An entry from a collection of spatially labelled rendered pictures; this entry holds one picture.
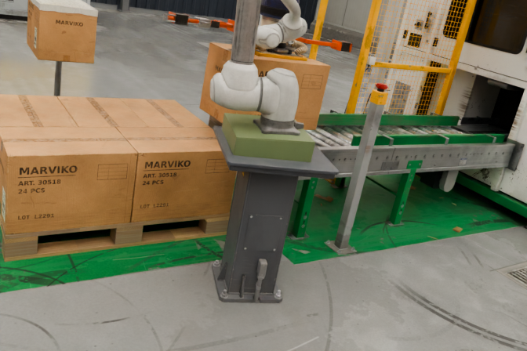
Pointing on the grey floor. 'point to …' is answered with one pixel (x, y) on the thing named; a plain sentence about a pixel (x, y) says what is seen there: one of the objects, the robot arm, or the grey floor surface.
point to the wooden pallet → (30, 247)
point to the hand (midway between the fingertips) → (234, 26)
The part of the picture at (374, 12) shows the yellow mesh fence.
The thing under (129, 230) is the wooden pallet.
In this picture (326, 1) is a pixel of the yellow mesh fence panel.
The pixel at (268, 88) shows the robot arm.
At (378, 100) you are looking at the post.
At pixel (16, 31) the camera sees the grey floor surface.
